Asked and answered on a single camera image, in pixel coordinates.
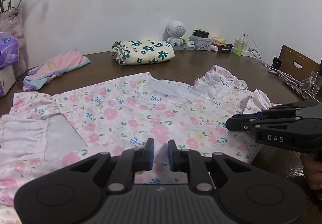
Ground black charger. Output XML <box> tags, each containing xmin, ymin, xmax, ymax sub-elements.
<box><xmin>193</xmin><ymin>29</ymin><xmax>210</xmax><ymax>39</ymax></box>

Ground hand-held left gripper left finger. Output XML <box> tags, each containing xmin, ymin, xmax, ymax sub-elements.
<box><xmin>69</xmin><ymin>138</ymin><xmax>155</xmax><ymax>193</ymax></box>

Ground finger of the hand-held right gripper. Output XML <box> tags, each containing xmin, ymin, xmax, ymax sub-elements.
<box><xmin>225</xmin><ymin>116</ymin><xmax>302</xmax><ymax>134</ymax></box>
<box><xmin>231</xmin><ymin>100</ymin><xmax>322</xmax><ymax>120</ymax></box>

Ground person's right hand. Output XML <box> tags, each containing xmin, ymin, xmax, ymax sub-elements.
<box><xmin>300</xmin><ymin>153</ymin><xmax>322</xmax><ymax>191</ymax></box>

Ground purple white tissue box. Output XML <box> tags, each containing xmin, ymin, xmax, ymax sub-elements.
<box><xmin>0</xmin><ymin>65</ymin><xmax>17</xmax><ymax>97</ymax></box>

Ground grey tin box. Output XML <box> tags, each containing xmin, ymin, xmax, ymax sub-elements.
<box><xmin>188</xmin><ymin>35</ymin><xmax>213</xmax><ymax>51</ymax></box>

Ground pink purple shorts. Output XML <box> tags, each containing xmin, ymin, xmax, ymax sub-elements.
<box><xmin>23</xmin><ymin>47</ymin><xmax>92</xmax><ymax>92</ymax></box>

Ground green liquid bottle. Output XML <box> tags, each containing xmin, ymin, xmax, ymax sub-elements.
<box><xmin>235</xmin><ymin>34</ymin><xmax>245</xmax><ymax>57</ymax></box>

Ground white power strip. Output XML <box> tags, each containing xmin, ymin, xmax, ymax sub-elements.
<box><xmin>231</xmin><ymin>46</ymin><xmax>255</xmax><ymax>58</ymax></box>

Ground white robot speaker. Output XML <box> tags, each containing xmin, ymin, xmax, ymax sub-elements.
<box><xmin>165</xmin><ymin>20</ymin><xmax>187</xmax><ymax>51</ymax></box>

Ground red and black small boxes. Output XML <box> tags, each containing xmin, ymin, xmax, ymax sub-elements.
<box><xmin>217</xmin><ymin>44</ymin><xmax>234</xmax><ymax>53</ymax></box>

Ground black phone holder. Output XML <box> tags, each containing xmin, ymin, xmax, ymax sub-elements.
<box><xmin>273</xmin><ymin>56</ymin><xmax>283</xmax><ymax>71</ymax></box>

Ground purple soft tissue pack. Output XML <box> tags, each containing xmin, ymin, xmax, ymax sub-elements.
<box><xmin>0</xmin><ymin>32</ymin><xmax>20</xmax><ymax>70</ymax></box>

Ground clear glass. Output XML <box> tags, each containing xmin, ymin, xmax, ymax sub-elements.
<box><xmin>305</xmin><ymin>71</ymin><xmax>320</xmax><ymax>100</ymax></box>

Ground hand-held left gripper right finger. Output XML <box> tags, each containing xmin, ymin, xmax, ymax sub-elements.
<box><xmin>168</xmin><ymin>139</ymin><xmax>252</xmax><ymax>193</ymax></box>

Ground pink floral dress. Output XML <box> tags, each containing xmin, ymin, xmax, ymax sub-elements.
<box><xmin>0</xmin><ymin>64</ymin><xmax>283</xmax><ymax>224</ymax></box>

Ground green white small boxes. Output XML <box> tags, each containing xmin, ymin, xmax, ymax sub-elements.
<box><xmin>182</xmin><ymin>37</ymin><xmax>196</xmax><ymax>50</ymax></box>

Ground folded cream floral cloth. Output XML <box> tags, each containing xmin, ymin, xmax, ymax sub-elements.
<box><xmin>110</xmin><ymin>39</ymin><xmax>175</xmax><ymax>66</ymax></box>

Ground dark monitor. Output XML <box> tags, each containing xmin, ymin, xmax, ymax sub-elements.
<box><xmin>315</xmin><ymin>57</ymin><xmax>322</xmax><ymax>104</ymax></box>

